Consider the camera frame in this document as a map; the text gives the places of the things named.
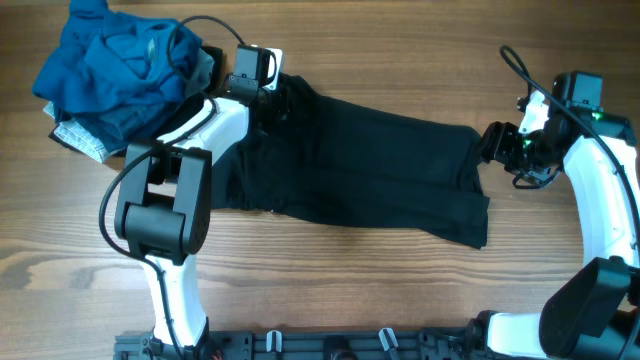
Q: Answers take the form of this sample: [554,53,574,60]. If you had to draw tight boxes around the black t-shirt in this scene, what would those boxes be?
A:
[211,75,490,249]

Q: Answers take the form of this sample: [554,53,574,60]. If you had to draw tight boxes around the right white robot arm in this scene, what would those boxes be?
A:
[479,71,639,359]

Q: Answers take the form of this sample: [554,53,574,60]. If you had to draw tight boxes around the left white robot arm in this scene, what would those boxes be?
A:
[113,45,284,359]

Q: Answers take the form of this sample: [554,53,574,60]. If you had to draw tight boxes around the grey folded garment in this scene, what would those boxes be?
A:
[184,49,215,98]

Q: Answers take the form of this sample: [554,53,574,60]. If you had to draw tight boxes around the blue crumpled shirt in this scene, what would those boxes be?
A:
[32,0,202,151]

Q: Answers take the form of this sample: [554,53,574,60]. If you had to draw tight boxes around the white patterned cloth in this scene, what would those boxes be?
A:
[43,102,137,163]

